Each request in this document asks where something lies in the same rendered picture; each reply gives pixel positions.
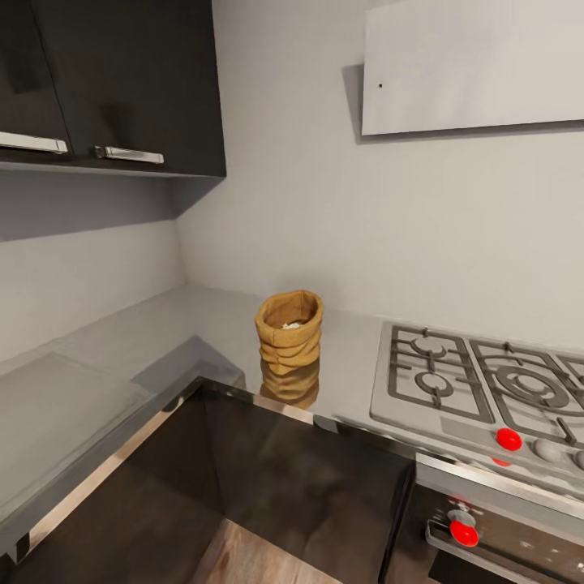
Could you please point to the oven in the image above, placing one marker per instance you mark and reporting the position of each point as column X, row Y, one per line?
column 451, row 530

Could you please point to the drop in sink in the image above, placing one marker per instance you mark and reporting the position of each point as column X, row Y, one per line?
column 52, row 411

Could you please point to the popcorn bag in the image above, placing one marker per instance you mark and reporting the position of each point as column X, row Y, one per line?
column 289, row 349

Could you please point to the range hood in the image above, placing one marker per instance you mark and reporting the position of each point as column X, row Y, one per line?
column 445, row 64

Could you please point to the cabinet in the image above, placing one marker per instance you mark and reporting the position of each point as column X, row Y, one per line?
column 113, row 87

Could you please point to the burner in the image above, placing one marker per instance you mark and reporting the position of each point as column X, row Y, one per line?
column 518, row 402

